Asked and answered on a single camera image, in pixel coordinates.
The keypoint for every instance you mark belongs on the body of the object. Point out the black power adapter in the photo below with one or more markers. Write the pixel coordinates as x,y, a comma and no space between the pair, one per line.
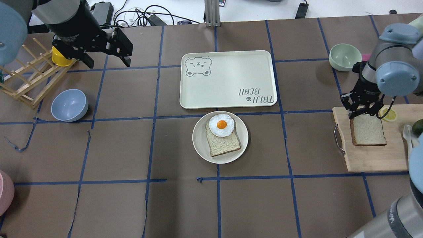
102,12

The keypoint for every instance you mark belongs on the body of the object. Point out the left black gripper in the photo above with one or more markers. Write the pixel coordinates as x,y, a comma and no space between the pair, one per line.
70,22

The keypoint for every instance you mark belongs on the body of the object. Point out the green bowl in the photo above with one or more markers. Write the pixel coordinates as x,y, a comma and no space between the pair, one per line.
342,57

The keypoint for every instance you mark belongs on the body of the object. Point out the wooden dish rack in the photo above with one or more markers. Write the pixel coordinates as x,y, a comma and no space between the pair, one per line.
35,79

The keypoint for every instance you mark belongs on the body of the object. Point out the fried egg toy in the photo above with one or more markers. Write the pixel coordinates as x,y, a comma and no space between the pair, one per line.
221,125

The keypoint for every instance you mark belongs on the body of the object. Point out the wooden cutting board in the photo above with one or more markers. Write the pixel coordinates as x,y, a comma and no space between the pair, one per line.
391,157

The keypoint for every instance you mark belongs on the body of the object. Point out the white plastic fork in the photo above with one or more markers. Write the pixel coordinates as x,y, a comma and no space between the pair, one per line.
407,138

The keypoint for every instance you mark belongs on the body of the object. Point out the yellow cup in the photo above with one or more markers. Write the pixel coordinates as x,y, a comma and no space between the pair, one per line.
59,59

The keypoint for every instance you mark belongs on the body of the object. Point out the bread slice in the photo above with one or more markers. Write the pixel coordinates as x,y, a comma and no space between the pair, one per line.
220,146
367,130

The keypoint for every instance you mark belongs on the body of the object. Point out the pink plate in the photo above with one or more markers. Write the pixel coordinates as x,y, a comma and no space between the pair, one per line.
7,192

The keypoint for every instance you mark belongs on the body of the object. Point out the cream bear tray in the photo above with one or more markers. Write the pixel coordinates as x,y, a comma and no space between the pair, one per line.
227,79

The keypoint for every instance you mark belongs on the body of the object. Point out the round white plate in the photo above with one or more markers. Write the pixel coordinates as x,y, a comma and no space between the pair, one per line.
201,146

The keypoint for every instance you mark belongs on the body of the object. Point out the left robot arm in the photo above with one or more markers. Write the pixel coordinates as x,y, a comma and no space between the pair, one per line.
15,15

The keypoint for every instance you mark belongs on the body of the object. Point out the aluminium frame post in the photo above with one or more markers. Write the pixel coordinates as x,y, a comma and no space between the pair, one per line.
212,13

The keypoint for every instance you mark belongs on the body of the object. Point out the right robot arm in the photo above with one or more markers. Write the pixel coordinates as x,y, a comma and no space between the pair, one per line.
391,70

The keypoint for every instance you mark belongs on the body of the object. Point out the avocado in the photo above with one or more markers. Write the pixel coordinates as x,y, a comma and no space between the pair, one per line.
417,128

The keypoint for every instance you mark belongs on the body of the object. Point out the lemon slice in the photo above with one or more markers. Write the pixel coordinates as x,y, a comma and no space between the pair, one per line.
388,114

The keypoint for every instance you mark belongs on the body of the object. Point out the blue bowl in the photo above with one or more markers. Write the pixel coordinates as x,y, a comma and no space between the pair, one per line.
70,105

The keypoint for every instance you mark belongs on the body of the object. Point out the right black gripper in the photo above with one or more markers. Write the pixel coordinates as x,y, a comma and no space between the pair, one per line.
364,90

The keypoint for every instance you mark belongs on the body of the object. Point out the pink cloth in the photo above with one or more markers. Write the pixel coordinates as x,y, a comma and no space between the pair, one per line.
365,56

